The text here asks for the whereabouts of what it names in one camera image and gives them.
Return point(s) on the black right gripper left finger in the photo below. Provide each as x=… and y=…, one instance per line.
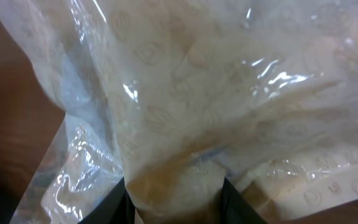
x=115, y=208

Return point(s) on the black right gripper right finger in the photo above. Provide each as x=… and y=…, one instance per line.
x=234, y=209

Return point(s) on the clear plastic bag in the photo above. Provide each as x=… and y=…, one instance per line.
x=170, y=98

